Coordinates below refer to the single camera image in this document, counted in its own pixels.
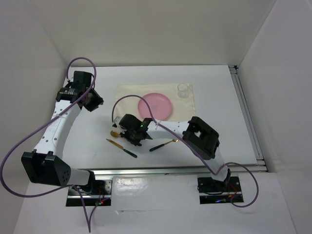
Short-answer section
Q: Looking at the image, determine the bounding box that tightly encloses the gold knife green handle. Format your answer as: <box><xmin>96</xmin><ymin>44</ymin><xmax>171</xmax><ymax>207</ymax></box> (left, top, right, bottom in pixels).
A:
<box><xmin>106</xmin><ymin>139</ymin><xmax>137</xmax><ymax>158</ymax></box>

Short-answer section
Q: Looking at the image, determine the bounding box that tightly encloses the gold spoon green handle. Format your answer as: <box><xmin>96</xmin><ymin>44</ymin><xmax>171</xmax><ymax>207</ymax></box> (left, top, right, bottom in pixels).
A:
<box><xmin>110</xmin><ymin>131</ymin><xmax>121</xmax><ymax>138</ymax></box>

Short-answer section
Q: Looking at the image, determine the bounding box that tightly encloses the gold fork green handle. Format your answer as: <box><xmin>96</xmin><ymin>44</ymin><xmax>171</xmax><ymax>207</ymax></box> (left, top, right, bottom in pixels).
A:
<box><xmin>149</xmin><ymin>139</ymin><xmax>179</xmax><ymax>152</ymax></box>

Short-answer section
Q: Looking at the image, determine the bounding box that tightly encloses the pink plate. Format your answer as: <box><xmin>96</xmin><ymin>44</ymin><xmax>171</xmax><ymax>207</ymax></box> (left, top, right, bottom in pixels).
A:
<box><xmin>137</xmin><ymin>93</ymin><xmax>173</xmax><ymax>120</ymax></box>

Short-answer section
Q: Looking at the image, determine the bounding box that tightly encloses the cream cloth placemat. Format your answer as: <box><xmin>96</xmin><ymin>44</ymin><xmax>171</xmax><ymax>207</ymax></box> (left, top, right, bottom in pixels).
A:
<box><xmin>114</xmin><ymin>83</ymin><xmax>196</xmax><ymax>121</ymax></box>

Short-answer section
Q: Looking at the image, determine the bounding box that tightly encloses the clear glass cup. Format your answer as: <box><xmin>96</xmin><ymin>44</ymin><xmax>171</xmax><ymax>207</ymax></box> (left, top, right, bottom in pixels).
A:
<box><xmin>177</xmin><ymin>83</ymin><xmax>189</xmax><ymax>98</ymax></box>

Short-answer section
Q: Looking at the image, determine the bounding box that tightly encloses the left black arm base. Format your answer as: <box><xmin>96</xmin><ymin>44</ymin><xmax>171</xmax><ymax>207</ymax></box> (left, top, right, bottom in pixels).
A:
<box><xmin>65</xmin><ymin>178</ymin><xmax>113</xmax><ymax>207</ymax></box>

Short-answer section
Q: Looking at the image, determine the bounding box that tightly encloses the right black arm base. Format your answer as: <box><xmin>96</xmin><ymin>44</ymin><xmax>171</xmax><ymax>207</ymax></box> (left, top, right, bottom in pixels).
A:
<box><xmin>197</xmin><ymin>176</ymin><xmax>244</xmax><ymax>204</ymax></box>

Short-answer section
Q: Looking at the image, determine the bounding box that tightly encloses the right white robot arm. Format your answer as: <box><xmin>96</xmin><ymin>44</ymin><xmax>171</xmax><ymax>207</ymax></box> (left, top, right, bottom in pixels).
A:
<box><xmin>113</xmin><ymin>114</ymin><xmax>231</xmax><ymax>191</ymax></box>

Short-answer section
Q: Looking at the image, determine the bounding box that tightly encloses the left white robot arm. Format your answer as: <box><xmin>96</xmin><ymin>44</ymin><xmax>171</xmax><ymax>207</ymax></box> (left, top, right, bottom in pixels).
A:
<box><xmin>21</xmin><ymin>71</ymin><xmax>103</xmax><ymax>195</ymax></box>

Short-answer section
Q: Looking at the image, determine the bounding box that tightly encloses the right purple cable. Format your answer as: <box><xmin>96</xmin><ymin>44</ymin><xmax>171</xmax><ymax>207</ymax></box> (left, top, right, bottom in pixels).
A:
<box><xmin>111</xmin><ymin>94</ymin><xmax>259</xmax><ymax>208</ymax></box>

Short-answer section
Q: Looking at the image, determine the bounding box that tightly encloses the purple cable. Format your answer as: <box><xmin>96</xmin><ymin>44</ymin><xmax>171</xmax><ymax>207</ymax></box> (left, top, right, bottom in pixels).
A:
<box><xmin>111</xmin><ymin>94</ymin><xmax>259</xmax><ymax>208</ymax></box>
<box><xmin>0</xmin><ymin>56</ymin><xmax>108</xmax><ymax>233</ymax></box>

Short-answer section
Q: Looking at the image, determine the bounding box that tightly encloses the front aluminium rail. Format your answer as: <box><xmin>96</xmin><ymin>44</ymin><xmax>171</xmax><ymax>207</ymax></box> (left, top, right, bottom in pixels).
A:
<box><xmin>90</xmin><ymin>163</ymin><xmax>268</xmax><ymax>176</ymax></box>

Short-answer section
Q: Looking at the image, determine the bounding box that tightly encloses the aluminium rail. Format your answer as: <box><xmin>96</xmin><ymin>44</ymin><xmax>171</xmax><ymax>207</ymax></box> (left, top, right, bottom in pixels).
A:
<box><xmin>228</xmin><ymin>65</ymin><xmax>266</xmax><ymax>166</ymax></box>
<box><xmin>90</xmin><ymin>163</ymin><xmax>268</xmax><ymax>176</ymax></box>

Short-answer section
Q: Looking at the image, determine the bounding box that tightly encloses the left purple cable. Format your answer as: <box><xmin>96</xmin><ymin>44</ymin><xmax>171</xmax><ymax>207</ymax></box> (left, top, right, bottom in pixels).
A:
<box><xmin>0</xmin><ymin>56</ymin><xmax>108</xmax><ymax>233</ymax></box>

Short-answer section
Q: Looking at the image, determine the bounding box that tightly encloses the right aluminium rail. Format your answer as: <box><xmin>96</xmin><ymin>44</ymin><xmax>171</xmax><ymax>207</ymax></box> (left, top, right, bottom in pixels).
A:
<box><xmin>228</xmin><ymin>65</ymin><xmax>266</xmax><ymax>166</ymax></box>

